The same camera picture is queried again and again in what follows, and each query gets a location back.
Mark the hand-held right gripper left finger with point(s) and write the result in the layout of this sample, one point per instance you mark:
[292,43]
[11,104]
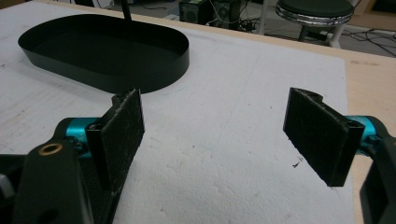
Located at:
[121,140]

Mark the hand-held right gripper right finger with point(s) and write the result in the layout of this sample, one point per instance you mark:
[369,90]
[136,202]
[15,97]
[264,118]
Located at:
[317,137]

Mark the black stand with oval tray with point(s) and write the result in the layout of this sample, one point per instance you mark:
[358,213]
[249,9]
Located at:
[102,71]

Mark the white foam mat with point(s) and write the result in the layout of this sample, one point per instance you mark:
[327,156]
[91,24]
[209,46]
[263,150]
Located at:
[218,124]

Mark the black round stool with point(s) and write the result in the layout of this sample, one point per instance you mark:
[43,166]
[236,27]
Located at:
[314,7]

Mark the white metal stand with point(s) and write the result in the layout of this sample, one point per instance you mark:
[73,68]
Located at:
[264,15]

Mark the black computer tower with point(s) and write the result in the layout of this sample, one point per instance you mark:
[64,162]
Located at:
[227,12]
[194,11]

